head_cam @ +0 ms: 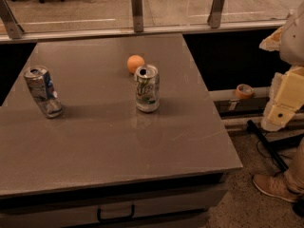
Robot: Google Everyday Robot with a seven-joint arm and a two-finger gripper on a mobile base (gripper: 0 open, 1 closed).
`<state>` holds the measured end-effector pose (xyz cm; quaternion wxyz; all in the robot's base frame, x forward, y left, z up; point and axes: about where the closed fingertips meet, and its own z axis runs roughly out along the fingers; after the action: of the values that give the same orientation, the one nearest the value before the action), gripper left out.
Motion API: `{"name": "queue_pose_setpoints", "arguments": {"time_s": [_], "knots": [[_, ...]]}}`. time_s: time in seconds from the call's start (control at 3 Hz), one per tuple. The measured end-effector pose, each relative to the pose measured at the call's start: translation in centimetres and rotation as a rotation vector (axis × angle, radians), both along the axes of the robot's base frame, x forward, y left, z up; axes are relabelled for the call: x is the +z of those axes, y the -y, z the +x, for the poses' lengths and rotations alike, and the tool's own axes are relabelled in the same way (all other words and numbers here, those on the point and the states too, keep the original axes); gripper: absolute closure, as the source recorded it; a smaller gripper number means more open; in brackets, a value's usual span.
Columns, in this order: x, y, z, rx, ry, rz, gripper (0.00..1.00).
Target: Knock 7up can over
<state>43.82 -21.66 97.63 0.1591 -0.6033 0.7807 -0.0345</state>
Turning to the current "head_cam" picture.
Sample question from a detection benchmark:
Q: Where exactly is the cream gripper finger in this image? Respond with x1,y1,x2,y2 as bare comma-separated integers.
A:
259,27,283,51
260,66,304,131

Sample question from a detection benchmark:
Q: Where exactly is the orange fruit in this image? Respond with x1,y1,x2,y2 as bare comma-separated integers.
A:
127,55,145,74

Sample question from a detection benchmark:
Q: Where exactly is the black drawer handle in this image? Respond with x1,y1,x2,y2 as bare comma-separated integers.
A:
96,204,135,224

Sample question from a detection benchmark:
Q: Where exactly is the green 7up soda can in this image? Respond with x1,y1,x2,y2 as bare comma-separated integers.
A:
134,65,160,113

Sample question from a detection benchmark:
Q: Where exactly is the tan sneaker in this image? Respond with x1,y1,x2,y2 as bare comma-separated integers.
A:
253,174,301,203

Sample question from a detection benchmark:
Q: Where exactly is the crushed blue Pepsi can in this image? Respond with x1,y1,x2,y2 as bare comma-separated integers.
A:
24,66,63,119

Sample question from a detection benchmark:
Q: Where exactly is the black cable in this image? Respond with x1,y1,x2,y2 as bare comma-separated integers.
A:
256,133,294,163

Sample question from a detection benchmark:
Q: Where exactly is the grey metal rail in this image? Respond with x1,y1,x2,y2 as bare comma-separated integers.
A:
208,86,304,136

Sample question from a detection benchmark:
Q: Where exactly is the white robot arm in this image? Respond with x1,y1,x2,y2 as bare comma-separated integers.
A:
259,2,304,131

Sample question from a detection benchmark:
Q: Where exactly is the middle metal bracket post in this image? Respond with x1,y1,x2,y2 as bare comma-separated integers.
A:
131,0,143,32

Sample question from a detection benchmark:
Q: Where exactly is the black floor bar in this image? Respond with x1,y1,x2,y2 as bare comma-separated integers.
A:
247,120,288,171

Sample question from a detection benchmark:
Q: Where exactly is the metal bracket post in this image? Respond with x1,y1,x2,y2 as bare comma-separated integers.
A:
0,0,24,39
207,0,225,29
131,0,143,32

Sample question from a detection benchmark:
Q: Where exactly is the right metal bracket post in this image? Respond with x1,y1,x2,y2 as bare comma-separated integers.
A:
207,0,225,29

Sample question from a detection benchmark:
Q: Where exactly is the beige trouser leg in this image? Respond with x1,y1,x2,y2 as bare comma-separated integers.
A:
284,138,304,194

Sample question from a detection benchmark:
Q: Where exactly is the orange tape roll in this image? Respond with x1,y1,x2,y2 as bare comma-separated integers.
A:
236,84,254,99

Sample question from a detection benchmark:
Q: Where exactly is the grey table drawer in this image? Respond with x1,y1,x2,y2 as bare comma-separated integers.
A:
0,183,227,228

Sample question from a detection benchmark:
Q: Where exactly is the left metal bracket post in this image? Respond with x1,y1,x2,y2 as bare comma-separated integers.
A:
0,0,24,39

